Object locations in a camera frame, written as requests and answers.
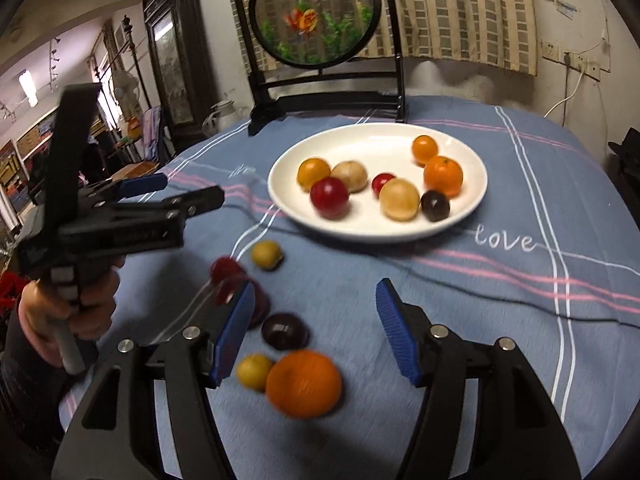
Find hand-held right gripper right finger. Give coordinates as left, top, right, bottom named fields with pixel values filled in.
left=375, top=278, right=583, bottom=480

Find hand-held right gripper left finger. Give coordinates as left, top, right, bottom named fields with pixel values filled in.
left=50, top=280, right=257, bottom=480

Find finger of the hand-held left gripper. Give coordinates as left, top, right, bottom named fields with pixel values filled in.
left=75, top=174, right=169, bottom=206
left=112, top=185, right=226, bottom=227

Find small yellow-green fruit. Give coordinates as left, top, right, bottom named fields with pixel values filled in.
left=236, top=353, right=275, bottom=392
left=250, top=240, right=285, bottom=272

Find dark purple plum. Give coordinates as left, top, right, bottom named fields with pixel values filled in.
left=420, top=190, right=451, bottom=223
left=261, top=312, right=309, bottom=351

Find large orange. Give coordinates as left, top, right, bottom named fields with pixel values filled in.
left=265, top=350, right=343, bottom=420

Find yellow-orange fruit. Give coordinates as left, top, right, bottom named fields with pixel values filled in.
left=297, top=158, right=332, bottom=192

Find large beige fruit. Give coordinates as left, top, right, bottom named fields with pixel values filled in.
left=379, top=178, right=421, bottom=222

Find small beige fruit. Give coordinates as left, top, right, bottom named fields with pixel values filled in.
left=330, top=160, right=370, bottom=193

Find red cherry tomato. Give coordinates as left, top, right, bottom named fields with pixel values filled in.
left=371, top=173, right=397, bottom=199

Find orange tangerine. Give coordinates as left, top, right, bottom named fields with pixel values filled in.
left=423, top=155, right=464, bottom=198

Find white plate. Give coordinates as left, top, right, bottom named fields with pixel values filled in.
left=267, top=122, right=488, bottom=244

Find small orange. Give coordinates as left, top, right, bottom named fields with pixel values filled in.
left=411, top=135, right=439, bottom=165

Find person's left forearm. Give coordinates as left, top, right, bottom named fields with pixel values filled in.
left=0, top=310, right=101, bottom=461

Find person's left hand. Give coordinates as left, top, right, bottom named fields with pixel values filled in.
left=20, top=255, right=126, bottom=361

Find small red fruit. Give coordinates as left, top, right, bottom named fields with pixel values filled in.
left=210, top=256, right=247, bottom=284

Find blue plaid tablecloth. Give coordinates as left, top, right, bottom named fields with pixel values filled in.
left=57, top=94, right=640, bottom=480

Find white kettle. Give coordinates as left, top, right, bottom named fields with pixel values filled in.
left=201, top=100, right=241, bottom=136

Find white standing fan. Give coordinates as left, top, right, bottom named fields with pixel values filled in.
left=111, top=71, right=143, bottom=118

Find white ceiling light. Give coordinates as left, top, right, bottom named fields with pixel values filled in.
left=19, top=70, right=39, bottom=108

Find dark wooden framed panel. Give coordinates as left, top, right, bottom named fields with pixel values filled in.
left=142, top=0, right=221, bottom=143

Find dark wooden coat stand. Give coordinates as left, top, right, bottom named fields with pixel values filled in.
left=120, top=15, right=151, bottom=111

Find round goldfish screen on stand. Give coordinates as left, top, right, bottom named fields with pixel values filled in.
left=227, top=0, right=408, bottom=136

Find black hat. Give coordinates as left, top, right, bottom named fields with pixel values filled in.
left=607, top=127, right=640, bottom=171

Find beige checked curtain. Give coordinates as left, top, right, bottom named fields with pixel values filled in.
left=235, top=0, right=543, bottom=77

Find white power cable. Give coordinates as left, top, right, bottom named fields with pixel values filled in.
left=544, top=65, right=586, bottom=118

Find white wall power sockets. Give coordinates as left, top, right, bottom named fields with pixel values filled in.
left=541, top=39, right=603, bottom=81

